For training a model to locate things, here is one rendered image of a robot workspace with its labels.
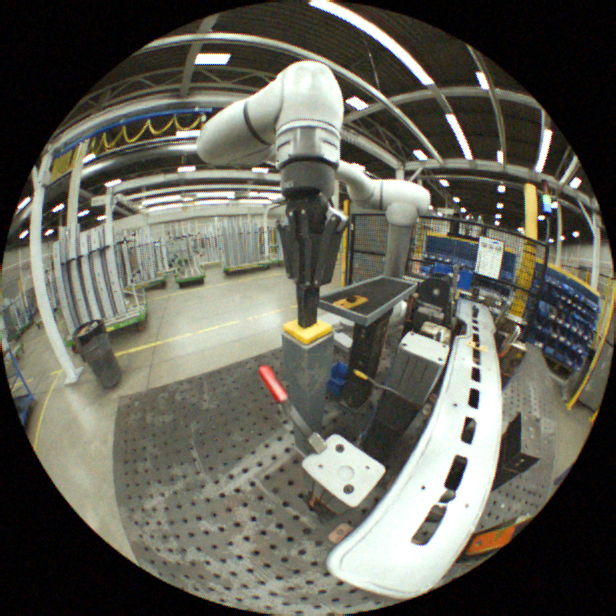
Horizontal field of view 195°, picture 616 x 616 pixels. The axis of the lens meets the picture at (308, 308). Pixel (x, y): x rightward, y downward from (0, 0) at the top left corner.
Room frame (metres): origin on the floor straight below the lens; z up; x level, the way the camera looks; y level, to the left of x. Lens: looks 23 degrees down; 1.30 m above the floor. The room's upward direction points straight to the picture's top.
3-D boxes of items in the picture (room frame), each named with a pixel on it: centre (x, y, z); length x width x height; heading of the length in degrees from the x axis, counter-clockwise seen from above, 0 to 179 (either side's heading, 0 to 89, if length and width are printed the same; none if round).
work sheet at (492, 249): (0.98, -1.39, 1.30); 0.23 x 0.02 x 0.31; 43
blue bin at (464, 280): (1.11, -1.11, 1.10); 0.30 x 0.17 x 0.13; 52
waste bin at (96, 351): (0.82, 2.44, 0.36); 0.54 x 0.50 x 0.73; 35
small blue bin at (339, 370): (0.53, -0.13, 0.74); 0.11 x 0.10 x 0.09; 133
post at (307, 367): (0.26, 0.00, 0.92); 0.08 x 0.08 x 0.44; 43
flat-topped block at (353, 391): (0.44, -0.19, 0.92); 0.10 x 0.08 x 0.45; 133
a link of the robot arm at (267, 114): (0.27, 0.01, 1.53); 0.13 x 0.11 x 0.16; 65
